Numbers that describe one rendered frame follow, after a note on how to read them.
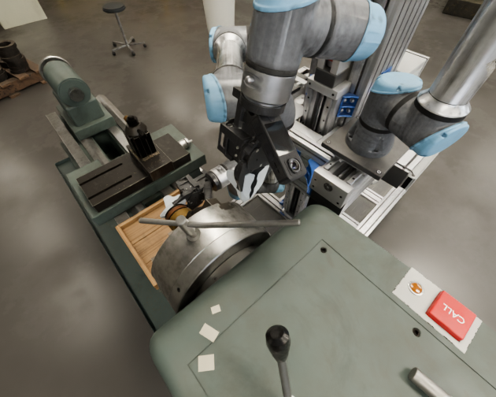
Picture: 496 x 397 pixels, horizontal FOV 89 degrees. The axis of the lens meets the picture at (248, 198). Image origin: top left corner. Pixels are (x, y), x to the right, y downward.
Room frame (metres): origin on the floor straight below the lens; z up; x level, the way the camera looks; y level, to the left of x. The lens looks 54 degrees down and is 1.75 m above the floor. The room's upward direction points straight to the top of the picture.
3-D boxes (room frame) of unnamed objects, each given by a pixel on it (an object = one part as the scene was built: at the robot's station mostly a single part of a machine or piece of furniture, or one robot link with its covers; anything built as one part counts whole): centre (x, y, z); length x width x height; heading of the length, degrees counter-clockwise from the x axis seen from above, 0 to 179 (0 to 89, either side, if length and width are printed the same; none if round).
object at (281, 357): (0.04, -0.04, 1.38); 0.04 x 0.03 x 0.05; 41
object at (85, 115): (1.19, 0.89, 1.01); 0.30 x 0.20 x 0.29; 41
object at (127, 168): (0.74, 0.48, 0.95); 0.43 x 0.18 x 0.04; 131
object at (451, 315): (0.10, -0.37, 1.26); 0.06 x 0.06 x 0.02; 41
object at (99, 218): (0.79, 0.49, 0.90); 0.53 x 0.30 x 0.06; 131
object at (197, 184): (0.53, 0.17, 1.08); 0.12 x 0.09 x 0.08; 130
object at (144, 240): (0.49, 0.27, 0.89); 0.36 x 0.30 x 0.04; 131
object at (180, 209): (0.40, 0.20, 1.08); 0.09 x 0.09 x 0.09; 41
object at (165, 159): (0.76, 0.41, 1.00); 0.20 x 0.10 x 0.05; 41
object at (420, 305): (0.12, -0.35, 1.23); 0.13 x 0.08 x 0.06; 41
